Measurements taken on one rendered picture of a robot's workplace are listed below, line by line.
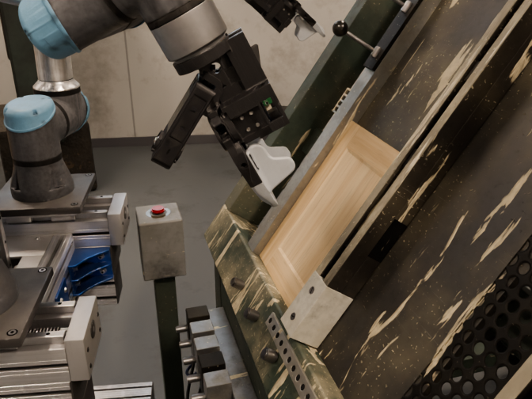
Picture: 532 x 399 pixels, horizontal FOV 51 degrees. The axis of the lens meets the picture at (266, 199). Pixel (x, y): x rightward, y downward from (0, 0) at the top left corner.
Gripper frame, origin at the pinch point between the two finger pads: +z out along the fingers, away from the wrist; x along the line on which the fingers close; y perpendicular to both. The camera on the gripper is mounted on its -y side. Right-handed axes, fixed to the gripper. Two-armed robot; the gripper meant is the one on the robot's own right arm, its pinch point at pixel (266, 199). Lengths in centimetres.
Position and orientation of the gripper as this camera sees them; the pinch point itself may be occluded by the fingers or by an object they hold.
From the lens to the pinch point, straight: 70.3
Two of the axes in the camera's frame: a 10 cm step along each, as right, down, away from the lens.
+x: -1.0, -4.1, 9.1
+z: 4.6, 7.9, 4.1
